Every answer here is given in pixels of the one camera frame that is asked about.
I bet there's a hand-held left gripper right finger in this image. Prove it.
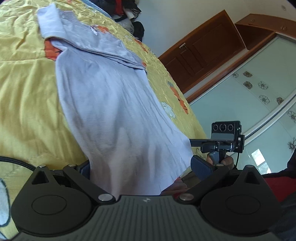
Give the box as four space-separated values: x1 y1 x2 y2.
177 155 269 205

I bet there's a blue knitted blanket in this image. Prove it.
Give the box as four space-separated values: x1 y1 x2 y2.
84 0 111 16

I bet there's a yellow carrot print blanket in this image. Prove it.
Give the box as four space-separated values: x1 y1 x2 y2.
0 0 207 234

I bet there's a black jacket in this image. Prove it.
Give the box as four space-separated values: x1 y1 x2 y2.
122 0 141 14

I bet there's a clear plastic bag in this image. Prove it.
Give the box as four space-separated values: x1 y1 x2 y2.
120 17 136 35

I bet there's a wardrobe with frosted glass doors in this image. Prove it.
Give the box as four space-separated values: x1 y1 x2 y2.
185 13 296 174

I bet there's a person's right hand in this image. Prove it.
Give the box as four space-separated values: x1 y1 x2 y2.
206 155 234 168

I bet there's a person's red jacket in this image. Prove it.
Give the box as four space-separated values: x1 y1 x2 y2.
262 170 296 202

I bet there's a black backpack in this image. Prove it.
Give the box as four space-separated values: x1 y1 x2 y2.
132 21 145 43

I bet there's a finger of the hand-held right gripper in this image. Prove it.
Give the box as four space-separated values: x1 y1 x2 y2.
189 138 216 147

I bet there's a brown wooden door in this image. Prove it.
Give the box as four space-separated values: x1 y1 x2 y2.
158 9 245 93

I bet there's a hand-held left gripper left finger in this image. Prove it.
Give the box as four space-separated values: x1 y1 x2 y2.
28 161 116 205

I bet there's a person's dark clothing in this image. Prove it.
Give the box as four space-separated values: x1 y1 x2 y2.
275 197 296 241

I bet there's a light purple long-sleeve top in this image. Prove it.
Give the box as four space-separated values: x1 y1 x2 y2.
37 2 193 196

